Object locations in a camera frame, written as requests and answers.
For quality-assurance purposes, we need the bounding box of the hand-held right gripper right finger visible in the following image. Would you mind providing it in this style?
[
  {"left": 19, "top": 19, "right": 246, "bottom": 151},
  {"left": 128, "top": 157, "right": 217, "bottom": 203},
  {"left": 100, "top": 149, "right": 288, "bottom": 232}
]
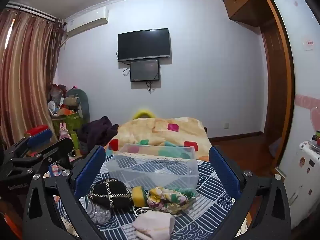
[{"left": 209, "top": 145, "right": 292, "bottom": 240}]

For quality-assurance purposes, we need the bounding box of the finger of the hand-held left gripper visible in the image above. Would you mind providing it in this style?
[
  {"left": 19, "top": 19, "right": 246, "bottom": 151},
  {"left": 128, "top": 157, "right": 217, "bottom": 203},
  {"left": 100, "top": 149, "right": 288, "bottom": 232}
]
[
  {"left": 4, "top": 129, "right": 53, "bottom": 157},
  {"left": 32, "top": 137, "right": 74, "bottom": 171}
]

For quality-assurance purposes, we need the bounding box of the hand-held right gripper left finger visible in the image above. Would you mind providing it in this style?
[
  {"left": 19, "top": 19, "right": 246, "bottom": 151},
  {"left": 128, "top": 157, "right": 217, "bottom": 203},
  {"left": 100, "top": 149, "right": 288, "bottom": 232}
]
[{"left": 24, "top": 144, "right": 107, "bottom": 240}]

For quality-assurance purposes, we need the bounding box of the black pouch with chain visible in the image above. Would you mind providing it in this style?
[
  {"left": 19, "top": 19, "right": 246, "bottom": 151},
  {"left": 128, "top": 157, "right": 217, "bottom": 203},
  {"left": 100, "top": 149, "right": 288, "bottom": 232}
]
[{"left": 87, "top": 178, "right": 133, "bottom": 209}]

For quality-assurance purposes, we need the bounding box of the yellow sponge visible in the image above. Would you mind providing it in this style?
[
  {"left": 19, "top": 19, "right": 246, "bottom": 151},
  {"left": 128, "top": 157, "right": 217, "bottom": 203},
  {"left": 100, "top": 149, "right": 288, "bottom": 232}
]
[{"left": 131, "top": 186, "right": 151, "bottom": 207}]

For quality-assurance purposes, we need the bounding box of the clear plastic storage box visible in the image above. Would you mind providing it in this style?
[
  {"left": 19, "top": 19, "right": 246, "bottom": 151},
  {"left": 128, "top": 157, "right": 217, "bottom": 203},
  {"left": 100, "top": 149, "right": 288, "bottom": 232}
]
[{"left": 101, "top": 143, "right": 199, "bottom": 193}]

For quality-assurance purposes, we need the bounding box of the floral cloth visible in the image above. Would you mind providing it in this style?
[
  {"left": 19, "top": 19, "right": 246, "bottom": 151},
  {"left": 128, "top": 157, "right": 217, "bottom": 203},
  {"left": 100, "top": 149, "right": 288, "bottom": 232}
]
[{"left": 146, "top": 187, "right": 198, "bottom": 215}]

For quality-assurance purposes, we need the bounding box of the pale pink cloth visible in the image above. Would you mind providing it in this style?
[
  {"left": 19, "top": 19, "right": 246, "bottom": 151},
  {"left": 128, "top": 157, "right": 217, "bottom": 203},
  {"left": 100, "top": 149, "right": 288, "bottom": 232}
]
[{"left": 132, "top": 210, "right": 176, "bottom": 240}]

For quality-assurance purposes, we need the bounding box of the red flat object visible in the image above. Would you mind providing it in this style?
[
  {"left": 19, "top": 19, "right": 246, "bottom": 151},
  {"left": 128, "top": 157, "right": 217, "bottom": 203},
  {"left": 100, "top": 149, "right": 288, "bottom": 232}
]
[{"left": 24, "top": 125, "right": 49, "bottom": 137}]

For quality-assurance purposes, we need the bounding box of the green bottle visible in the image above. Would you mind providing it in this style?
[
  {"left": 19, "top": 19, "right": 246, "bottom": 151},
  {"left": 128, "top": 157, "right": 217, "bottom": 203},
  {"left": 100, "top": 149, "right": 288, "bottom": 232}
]
[{"left": 70, "top": 131, "right": 81, "bottom": 156}]

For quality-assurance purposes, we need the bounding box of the pink rabbit toy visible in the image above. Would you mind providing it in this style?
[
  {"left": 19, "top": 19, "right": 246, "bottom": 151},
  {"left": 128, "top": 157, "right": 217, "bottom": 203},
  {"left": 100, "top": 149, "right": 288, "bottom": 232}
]
[{"left": 59, "top": 122, "right": 69, "bottom": 140}]

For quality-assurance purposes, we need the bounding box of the green cardboard box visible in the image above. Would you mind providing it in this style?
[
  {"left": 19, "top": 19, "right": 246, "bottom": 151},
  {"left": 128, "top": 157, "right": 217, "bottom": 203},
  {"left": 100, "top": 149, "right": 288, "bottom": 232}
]
[{"left": 51, "top": 112, "right": 84, "bottom": 136}]

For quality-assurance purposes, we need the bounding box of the small white fan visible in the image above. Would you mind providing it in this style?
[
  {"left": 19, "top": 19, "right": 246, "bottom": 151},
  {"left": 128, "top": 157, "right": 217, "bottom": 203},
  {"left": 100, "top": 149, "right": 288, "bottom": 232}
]
[{"left": 47, "top": 100, "right": 57, "bottom": 116}]

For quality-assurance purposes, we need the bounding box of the blue patterned bed sheet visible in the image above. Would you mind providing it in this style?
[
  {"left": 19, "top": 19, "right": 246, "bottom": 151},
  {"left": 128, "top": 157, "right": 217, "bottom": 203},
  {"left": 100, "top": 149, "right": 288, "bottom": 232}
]
[{"left": 55, "top": 152, "right": 251, "bottom": 240}]

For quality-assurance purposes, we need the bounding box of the clear plastic bag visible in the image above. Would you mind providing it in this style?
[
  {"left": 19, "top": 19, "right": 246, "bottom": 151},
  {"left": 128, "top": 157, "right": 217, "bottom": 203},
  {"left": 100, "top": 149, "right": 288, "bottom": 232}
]
[{"left": 86, "top": 200, "right": 113, "bottom": 225}]

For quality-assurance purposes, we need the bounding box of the dark purple garment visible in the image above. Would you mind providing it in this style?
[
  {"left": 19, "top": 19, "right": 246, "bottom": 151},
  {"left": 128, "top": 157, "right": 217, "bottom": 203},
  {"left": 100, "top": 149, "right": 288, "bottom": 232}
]
[{"left": 77, "top": 116, "right": 119, "bottom": 156}]

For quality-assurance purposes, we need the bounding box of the brown cylindrical bolster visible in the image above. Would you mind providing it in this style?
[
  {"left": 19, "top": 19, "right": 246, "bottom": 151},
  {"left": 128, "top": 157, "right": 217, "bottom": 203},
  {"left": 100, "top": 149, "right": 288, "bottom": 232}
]
[{"left": 63, "top": 97, "right": 81, "bottom": 107}]

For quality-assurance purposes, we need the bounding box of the striped brown curtain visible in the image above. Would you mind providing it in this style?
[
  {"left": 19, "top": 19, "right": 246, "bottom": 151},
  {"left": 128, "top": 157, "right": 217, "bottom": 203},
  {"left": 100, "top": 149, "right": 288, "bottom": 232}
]
[{"left": 0, "top": 8, "right": 64, "bottom": 148}]

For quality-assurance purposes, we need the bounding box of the yellow blanket with coloured squares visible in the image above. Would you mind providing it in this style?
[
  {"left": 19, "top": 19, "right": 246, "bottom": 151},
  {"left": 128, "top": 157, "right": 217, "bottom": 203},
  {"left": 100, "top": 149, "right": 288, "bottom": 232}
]
[{"left": 103, "top": 117, "right": 213, "bottom": 162}]

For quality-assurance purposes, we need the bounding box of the yellow-green rounded object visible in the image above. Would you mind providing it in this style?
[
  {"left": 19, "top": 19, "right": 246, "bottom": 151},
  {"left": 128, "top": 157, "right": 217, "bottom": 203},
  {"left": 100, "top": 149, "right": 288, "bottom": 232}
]
[{"left": 132, "top": 108, "right": 156, "bottom": 120}]

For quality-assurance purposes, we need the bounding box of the white small fridge with stickers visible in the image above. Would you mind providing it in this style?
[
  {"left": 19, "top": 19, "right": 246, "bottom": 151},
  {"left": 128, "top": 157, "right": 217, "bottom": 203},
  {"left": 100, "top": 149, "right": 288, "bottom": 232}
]
[{"left": 287, "top": 140, "right": 320, "bottom": 228}]

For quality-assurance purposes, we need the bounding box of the wooden wardrobe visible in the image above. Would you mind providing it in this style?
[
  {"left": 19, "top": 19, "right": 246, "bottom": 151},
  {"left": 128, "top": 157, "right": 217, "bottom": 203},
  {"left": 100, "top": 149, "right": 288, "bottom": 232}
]
[{"left": 223, "top": 0, "right": 295, "bottom": 176}]

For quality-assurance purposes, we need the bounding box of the white air conditioner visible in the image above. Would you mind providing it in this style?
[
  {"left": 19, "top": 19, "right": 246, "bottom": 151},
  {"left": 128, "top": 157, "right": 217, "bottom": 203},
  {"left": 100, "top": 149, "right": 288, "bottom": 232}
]
[{"left": 65, "top": 7, "right": 110, "bottom": 36}]

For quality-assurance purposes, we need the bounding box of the white cable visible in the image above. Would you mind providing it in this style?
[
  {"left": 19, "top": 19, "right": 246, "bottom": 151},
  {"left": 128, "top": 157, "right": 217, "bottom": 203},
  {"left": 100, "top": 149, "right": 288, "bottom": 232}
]
[{"left": 132, "top": 204, "right": 181, "bottom": 217}]

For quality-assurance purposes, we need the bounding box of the pink wall decal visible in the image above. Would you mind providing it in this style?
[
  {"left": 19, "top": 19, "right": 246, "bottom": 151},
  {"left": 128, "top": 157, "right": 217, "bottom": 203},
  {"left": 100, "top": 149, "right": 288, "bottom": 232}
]
[{"left": 295, "top": 93, "right": 320, "bottom": 133}]

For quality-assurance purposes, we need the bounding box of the small black wall monitor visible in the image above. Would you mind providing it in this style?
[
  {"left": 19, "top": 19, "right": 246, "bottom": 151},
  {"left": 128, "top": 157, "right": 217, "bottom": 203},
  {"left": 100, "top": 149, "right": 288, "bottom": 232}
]
[{"left": 129, "top": 59, "right": 161, "bottom": 83}]

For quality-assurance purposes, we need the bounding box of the curtain rail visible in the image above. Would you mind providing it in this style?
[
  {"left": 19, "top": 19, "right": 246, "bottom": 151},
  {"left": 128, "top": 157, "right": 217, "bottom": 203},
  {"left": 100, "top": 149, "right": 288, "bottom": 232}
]
[{"left": 5, "top": 2, "right": 64, "bottom": 24}]

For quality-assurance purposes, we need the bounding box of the large black wall television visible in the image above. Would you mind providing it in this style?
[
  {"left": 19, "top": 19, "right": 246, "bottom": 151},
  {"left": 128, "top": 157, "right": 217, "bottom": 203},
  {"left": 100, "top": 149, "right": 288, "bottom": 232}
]
[{"left": 117, "top": 28, "right": 172, "bottom": 62}]

